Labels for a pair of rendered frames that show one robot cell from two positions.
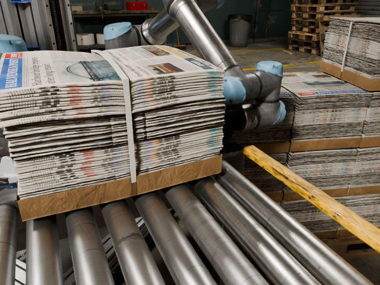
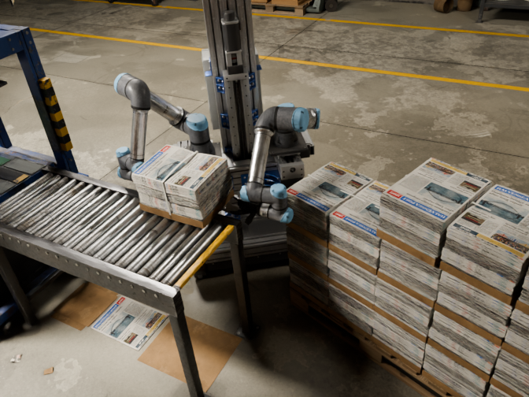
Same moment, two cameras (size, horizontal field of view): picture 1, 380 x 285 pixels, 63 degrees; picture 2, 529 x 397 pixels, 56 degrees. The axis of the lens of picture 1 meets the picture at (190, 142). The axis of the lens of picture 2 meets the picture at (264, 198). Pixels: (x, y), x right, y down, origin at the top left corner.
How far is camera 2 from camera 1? 2.09 m
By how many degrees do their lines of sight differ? 49
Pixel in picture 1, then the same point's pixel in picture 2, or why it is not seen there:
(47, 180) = (146, 201)
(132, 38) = not seen: hidden behind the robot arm
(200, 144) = (193, 213)
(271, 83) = (270, 199)
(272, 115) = (276, 217)
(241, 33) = not seen: outside the picture
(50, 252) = (137, 222)
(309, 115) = (338, 231)
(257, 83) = (257, 196)
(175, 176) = (184, 220)
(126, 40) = not seen: hidden behind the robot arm
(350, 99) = (364, 235)
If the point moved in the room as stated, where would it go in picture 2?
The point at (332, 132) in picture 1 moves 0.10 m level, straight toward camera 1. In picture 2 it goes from (354, 252) to (334, 255)
